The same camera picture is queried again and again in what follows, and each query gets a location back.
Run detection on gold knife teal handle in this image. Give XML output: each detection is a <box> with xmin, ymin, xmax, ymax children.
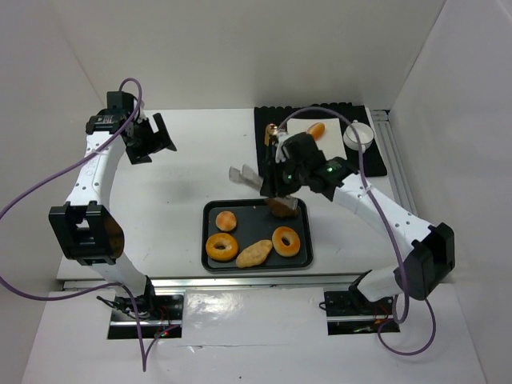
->
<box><xmin>263</xmin><ymin>124</ymin><xmax>272</xmax><ymax>159</ymax></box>

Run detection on left orange bagel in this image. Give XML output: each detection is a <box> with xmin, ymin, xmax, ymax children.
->
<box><xmin>205</xmin><ymin>233</ymin><xmax>239</xmax><ymax>262</ymax></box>

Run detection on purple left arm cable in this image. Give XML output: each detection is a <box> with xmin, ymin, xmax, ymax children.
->
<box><xmin>0</xmin><ymin>78</ymin><xmax>169</xmax><ymax>372</ymax></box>

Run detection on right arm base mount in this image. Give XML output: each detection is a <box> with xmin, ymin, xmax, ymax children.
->
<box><xmin>318</xmin><ymin>289</ymin><xmax>400</xmax><ymax>336</ymax></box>

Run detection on round bun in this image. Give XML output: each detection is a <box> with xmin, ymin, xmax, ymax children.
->
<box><xmin>215</xmin><ymin>210</ymin><xmax>237</xmax><ymax>232</ymax></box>

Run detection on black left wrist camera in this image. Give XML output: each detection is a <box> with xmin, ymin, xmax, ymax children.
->
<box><xmin>106</xmin><ymin>90</ymin><xmax>137</xmax><ymax>116</ymax></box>

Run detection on aluminium side rail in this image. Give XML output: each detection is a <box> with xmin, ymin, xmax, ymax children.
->
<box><xmin>366</xmin><ymin>107</ymin><xmax>419</xmax><ymax>216</ymax></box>

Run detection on oblong tan bread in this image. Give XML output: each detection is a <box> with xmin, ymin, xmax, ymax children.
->
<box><xmin>235</xmin><ymin>239</ymin><xmax>273</xmax><ymax>269</ymax></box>

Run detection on black baking tray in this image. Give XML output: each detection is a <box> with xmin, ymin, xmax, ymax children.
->
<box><xmin>202</xmin><ymin>199</ymin><xmax>314</xmax><ymax>273</ymax></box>

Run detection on right pale bagel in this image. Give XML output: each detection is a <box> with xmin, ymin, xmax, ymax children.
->
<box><xmin>272</xmin><ymin>226</ymin><xmax>301</xmax><ymax>258</ymax></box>

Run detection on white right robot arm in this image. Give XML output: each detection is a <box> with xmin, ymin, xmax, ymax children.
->
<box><xmin>261</xmin><ymin>133</ymin><xmax>455</xmax><ymax>302</ymax></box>

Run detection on white cup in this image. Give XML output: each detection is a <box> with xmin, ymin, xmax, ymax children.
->
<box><xmin>342</xmin><ymin>120</ymin><xmax>374</xmax><ymax>153</ymax></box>

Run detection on gold spoon teal handle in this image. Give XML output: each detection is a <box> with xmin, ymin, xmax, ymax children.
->
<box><xmin>266</xmin><ymin>123</ymin><xmax>278</xmax><ymax>141</ymax></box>

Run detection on dark brown croissant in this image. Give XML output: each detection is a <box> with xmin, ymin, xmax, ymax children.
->
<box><xmin>264</xmin><ymin>197</ymin><xmax>298</xmax><ymax>218</ymax></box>

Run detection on metal tongs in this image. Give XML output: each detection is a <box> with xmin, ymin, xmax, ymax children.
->
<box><xmin>228</xmin><ymin>163</ymin><xmax>301</xmax><ymax>213</ymax></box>

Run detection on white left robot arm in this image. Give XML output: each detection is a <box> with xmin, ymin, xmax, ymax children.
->
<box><xmin>49</xmin><ymin>109</ymin><xmax>176</xmax><ymax>312</ymax></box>

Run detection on orange bread roll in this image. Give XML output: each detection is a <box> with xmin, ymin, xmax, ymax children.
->
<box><xmin>306</xmin><ymin>122</ymin><xmax>326</xmax><ymax>141</ymax></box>

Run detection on black placemat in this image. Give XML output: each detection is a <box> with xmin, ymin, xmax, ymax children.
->
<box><xmin>254</xmin><ymin>102</ymin><xmax>387</xmax><ymax>177</ymax></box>

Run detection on white square plate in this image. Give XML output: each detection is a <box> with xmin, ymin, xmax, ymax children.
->
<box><xmin>286</xmin><ymin>118</ymin><xmax>347</xmax><ymax>160</ymax></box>

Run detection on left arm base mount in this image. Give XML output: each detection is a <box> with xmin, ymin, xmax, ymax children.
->
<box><xmin>96</xmin><ymin>294</ymin><xmax>184</xmax><ymax>340</ymax></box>

